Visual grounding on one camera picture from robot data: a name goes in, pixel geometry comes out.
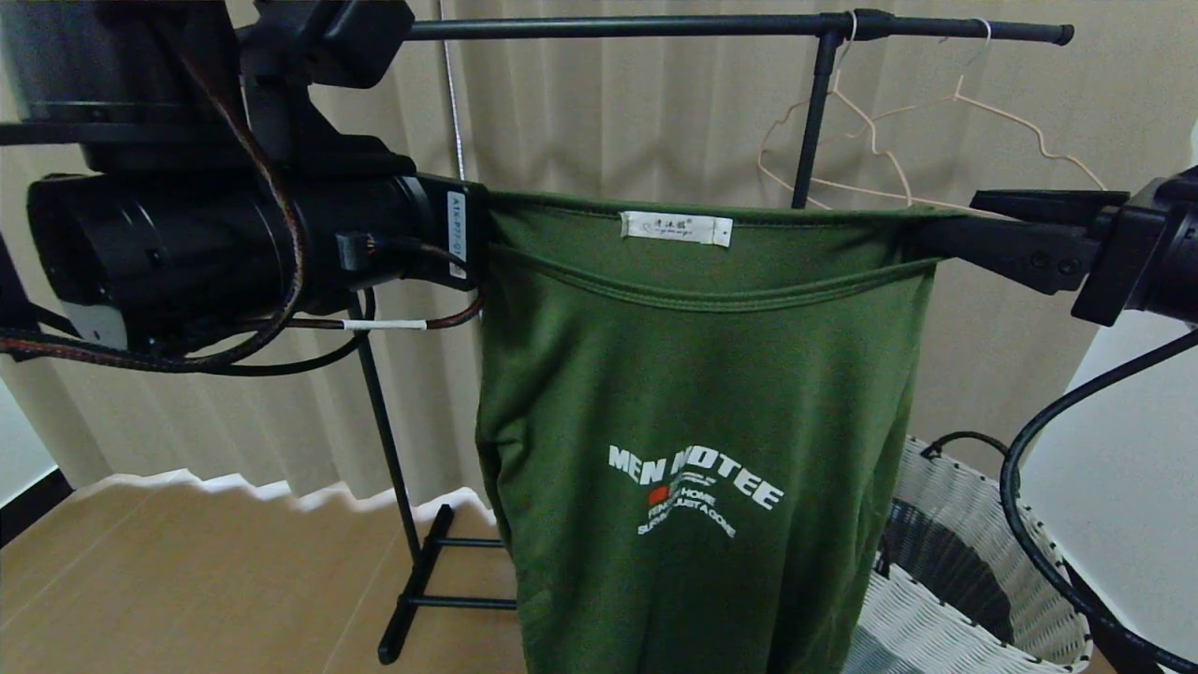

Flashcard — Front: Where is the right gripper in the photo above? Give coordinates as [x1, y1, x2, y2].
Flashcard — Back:
[906, 167, 1198, 328]

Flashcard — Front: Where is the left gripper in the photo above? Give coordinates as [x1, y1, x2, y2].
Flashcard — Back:
[26, 172, 489, 354]

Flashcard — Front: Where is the pink clothes hanger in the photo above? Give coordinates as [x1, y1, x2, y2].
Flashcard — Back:
[756, 13, 914, 212]
[812, 19, 1111, 214]

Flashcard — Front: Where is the green printed shirt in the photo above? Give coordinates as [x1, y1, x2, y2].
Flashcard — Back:
[475, 191, 967, 674]

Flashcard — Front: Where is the white laundry basket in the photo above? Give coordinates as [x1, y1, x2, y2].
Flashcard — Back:
[840, 430, 1094, 674]

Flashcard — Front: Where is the black clothes rack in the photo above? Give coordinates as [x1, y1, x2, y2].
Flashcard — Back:
[348, 9, 1075, 667]

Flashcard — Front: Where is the beige curtain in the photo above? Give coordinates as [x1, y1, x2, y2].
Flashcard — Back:
[0, 0, 1198, 513]

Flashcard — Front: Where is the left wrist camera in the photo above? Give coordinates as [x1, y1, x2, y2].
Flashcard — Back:
[237, 0, 418, 179]

